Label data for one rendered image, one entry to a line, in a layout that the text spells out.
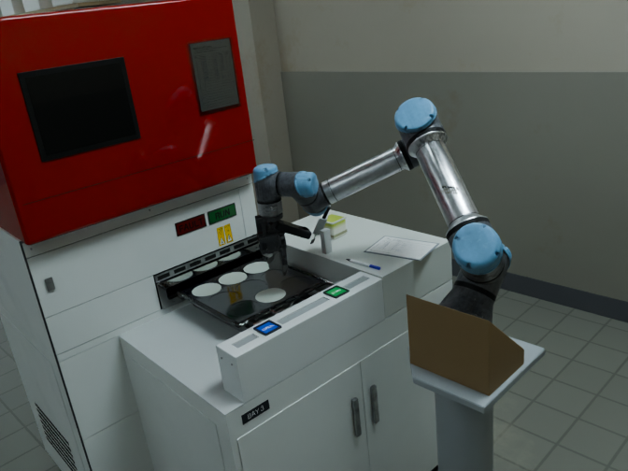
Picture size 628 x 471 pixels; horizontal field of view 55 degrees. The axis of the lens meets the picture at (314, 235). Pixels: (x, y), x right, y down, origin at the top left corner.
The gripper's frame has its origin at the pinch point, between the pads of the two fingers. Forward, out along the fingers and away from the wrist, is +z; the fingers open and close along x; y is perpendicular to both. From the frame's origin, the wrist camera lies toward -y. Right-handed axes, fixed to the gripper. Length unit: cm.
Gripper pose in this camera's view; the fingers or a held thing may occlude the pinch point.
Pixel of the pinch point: (286, 271)
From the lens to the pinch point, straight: 194.8
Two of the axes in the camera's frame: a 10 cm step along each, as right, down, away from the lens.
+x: 1.9, 3.4, -9.2
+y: -9.7, 1.7, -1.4
